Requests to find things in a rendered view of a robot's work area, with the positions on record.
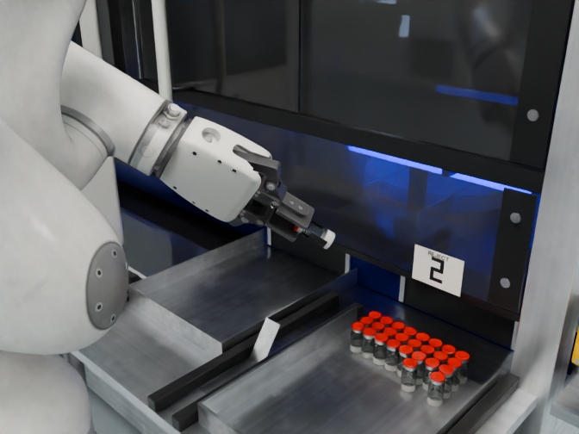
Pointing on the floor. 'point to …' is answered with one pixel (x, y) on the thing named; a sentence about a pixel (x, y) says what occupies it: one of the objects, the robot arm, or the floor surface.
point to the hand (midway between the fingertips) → (289, 217)
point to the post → (553, 260)
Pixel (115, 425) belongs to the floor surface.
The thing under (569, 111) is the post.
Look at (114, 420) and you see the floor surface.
